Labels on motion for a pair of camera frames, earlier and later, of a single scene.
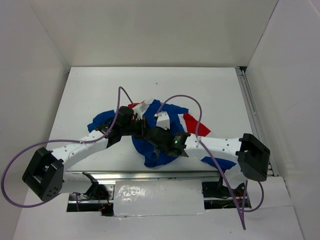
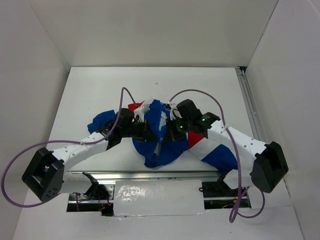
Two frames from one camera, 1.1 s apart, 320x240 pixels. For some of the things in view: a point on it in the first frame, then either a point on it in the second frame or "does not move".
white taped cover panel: [155, 197] does not move
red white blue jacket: [161, 122] does not move
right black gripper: [168, 130] to [171, 134]
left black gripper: [143, 129] does not move
